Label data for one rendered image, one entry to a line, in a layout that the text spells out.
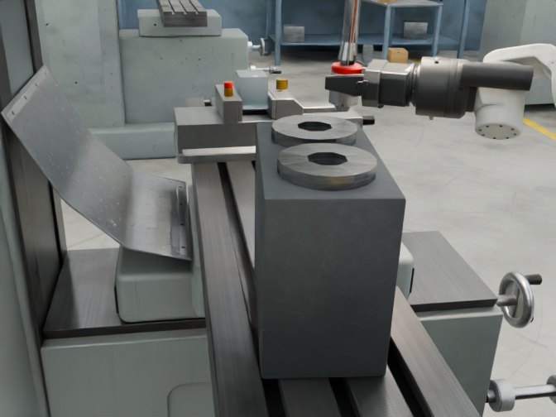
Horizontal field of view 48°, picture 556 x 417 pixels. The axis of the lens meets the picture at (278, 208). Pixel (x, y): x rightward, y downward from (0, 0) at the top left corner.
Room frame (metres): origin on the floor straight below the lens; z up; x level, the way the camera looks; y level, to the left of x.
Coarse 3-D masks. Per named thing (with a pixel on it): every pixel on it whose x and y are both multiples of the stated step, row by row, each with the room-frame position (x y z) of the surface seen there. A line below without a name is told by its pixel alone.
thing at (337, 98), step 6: (330, 90) 0.97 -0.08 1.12; (330, 96) 0.97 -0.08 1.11; (336, 96) 0.96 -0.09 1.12; (342, 96) 0.95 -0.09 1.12; (348, 96) 0.95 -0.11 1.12; (354, 96) 0.96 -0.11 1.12; (330, 102) 0.96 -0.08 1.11; (336, 102) 0.96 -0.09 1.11; (342, 102) 0.95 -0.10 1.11; (348, 102) 0.95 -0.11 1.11; (354, 102) 0.96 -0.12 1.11
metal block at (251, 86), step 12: (240, 72) 1.15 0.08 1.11; (252, 72) 1.15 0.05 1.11; (264, 72) 1.16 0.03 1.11; (240, 84) 1.11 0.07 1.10; (252, 84) 1.12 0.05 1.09; (264, 84) 1.12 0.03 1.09; (240, 96) 1.11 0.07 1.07; (252, 96) 1.12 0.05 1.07; (264, 96) 1.12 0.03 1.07; (252, 108) 1.12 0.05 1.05; (264, 108) 1.12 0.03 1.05
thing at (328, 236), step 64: (256, 128) 0.67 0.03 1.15; (320, 128) 0.65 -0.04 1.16; (256, 192) 0.62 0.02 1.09; (320, 192) 0.48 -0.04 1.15; (384, 192) 0.49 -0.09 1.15; (256, 256) 0.60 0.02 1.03; (320, 256) 0.47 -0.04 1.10; (384, 256) 0.47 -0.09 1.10; (320, 320) 0.47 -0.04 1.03; (384, 320) 0.48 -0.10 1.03
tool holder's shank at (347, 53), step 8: (352, 0) 0.96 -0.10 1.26; (360, 0) 0.96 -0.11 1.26; (352, 8) 0.96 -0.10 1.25; (360, 8) 0.97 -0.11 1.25; (344, 16) 0.97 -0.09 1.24; (352, 16) 0.96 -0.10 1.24; (344, 24) 0.97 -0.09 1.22; (352, 24) 0.96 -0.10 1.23; (344, 32) 0.97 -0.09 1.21; (352, 32) 0.96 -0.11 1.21; (344, 40) 0.97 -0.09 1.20; (352, 40) 0.96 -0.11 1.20; (344, 48) 0.96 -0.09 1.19; (352, 48) 0.96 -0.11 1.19; (344, 56) 0.96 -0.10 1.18; (352, 56) 0.96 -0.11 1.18; (344, 64) 0.96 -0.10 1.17; (352, 64) 0.97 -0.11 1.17
